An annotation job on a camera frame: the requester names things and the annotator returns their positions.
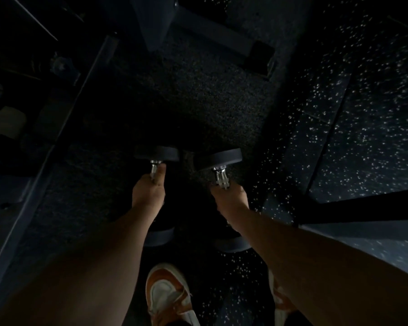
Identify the person's right hand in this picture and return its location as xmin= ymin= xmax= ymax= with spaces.
xmin=210 ymin=181 xmax=250 ymax=231

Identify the person's left hand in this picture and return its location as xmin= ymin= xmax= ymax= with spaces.
xmin=132 ymin=163 xmax=167 ymax=222

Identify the black dumbbell with chrome handle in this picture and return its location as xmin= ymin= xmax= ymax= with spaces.
xmin=194 ymin=148 xmax=252 ymax=252
xmin=134 ymin=146 xmax=181 ymax=247

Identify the person's left forearm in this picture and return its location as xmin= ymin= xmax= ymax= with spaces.
xmin=0 ymin=209 xmax=157 ymax=326

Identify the person's right forearm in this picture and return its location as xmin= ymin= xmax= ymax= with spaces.
xmin=228 ymin=206 xmax=408 ymax=326

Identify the orange and white sneaker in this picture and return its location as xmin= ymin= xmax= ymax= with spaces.
xmin=268 ymin=268 xmax=298 ymax=326
xmin=145 ymin=263 xmax=201 ymax=326

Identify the dark metal floor bar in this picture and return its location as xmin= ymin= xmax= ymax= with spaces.
xmin=294 ymin=188 xmax=408 ymax=225

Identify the dark metal rack frame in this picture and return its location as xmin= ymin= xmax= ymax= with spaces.
xmin=0 ymin=34 xmax=119 ymax=296

